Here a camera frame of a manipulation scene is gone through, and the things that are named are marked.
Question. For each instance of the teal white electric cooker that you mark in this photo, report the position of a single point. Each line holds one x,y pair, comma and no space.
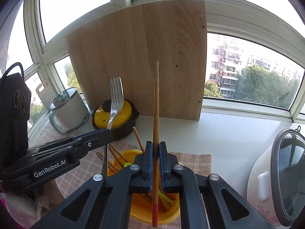
68,111

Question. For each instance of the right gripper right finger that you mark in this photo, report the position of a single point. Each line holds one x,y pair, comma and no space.
206,201

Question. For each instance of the wooden cutting board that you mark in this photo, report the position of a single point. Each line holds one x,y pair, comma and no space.
164,40

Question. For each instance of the black pot yellow lid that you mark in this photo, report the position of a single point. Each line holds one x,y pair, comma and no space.
123,123

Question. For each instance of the white plastic cutting board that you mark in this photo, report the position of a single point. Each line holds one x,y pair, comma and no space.
46,94

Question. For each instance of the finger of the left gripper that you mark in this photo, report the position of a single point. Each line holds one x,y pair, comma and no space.
59,144
77,146

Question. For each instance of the metal fork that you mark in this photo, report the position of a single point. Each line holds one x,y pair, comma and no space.
117,102

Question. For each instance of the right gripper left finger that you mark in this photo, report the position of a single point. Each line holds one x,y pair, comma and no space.
104,202

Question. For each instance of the white floral rice cooker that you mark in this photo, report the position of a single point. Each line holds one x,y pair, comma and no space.
276,182

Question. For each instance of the green plastic spoon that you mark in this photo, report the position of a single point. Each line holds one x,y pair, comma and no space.
170,199

